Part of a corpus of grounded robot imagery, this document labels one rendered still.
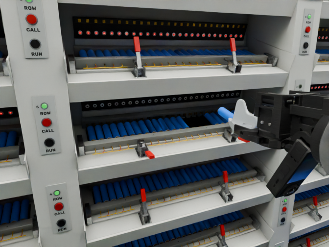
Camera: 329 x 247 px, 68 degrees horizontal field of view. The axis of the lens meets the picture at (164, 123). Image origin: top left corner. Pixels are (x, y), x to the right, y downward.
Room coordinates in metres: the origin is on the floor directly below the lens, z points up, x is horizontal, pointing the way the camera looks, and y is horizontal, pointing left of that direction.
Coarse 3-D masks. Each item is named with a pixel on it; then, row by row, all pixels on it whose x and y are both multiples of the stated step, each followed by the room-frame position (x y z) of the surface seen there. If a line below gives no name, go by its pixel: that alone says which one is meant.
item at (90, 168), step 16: (96, 112) 0.69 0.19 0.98; (112, 112) 0.70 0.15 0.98; (128, 112) 0.72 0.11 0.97; (80, 128) 0.66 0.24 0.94; (80, 144) 0.55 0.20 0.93; (176, 144) 0.63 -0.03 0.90; (192, 144) 0.64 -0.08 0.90; (208, 144) 0.65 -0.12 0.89; (224, 144) 0.65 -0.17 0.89; (240, 144) 0.67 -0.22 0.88; (256, 144) 0.69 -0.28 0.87; (80, 160) 0.53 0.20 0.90; (96, 160) 0.54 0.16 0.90; (112, 160) 0.54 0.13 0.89; (128, 160) 0.55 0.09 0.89; (144, 160) 0.56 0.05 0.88; (160, 160) 0.58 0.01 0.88; (176, 160) 0.60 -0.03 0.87; (192, 160) 0.62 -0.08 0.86; (80, 176) 0.51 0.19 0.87; (96, 176) 0.52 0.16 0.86; (112, 176) 0.54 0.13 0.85
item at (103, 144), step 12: (156, 132) 0.64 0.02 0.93; (168, 132) 0.64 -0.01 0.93; (180, 132) 0.65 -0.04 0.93; (192, 132) 0.66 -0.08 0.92; (204, 132) 0.68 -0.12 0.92; (216, 132) 0.69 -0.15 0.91; (84, 144) 0.56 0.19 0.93; (96, 144) 0.56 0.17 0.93; (108, 144) 0.57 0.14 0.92; (120, 144) 0.59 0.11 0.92; (132, 144) 0.60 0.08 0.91
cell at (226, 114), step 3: (219, 108) 0.52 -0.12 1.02; (222, 108) 0.51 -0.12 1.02; (225, 108) 0.52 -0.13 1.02; (219, 111) 0.51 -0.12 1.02; (222, 111) 0.51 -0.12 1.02; (225, 111) 0.50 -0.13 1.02; (228, 111) 0.50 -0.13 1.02; (219, 114) 0.52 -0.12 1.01; (222, 114) 0.50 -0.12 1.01; (225, 114) 0.50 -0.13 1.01; (228, 114) 0.49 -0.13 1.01; (231, 114) 0.49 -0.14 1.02; (225, 117) 0.49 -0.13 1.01; (228, 117) 0.48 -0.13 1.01; (231, 117) 0.48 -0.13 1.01; (228, 120) 0.48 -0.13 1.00
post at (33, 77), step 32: (0, 0) 0.47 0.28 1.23; (32, 64) 0.48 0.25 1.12; (64, 64) 0.50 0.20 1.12; (32, 96) 0.48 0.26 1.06; (64, 96) 0.50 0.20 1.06; (32, 128) 0.47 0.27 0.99; (64, 128) 0.50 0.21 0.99; (32, 160) 0.47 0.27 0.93; (64, 160) 0.49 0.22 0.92; (32, 192) 0.47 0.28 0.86
